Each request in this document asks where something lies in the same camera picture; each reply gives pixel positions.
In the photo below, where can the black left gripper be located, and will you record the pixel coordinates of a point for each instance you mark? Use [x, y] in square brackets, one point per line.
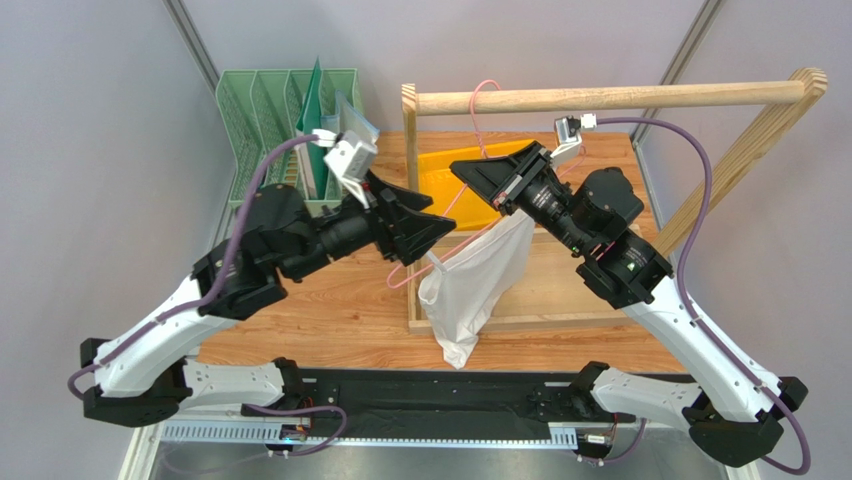
[412, 232]

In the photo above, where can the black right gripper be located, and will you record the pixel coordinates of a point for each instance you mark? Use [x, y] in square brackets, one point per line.
[517, 184]

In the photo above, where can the white tank top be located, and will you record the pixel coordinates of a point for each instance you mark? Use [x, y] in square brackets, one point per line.
[459, 295]

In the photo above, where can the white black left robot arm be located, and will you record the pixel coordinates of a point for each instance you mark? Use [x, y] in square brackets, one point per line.
[147, 375]

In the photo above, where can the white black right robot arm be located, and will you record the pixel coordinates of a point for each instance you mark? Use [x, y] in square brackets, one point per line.
[732, 409]

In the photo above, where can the translucent document pouch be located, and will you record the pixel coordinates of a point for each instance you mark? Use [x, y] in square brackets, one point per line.
[351, 119]

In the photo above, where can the green folder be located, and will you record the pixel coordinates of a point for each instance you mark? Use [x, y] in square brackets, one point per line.
[312, 169]

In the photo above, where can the green file organizer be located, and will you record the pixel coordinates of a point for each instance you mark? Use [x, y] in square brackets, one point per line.
[261, 108]

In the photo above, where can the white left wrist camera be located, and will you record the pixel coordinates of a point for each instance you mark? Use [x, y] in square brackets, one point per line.
[349, 159]

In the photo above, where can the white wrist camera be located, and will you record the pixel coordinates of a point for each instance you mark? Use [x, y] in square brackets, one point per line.
[569, 131]
[349, 159]

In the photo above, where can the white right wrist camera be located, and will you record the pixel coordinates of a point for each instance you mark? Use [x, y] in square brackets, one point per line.
[569, 131]

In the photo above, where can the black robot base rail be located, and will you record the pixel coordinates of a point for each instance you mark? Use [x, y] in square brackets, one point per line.
[432, 403]

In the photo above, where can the white slotted cable duct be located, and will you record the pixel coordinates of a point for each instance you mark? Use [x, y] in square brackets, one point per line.
[557, 437]

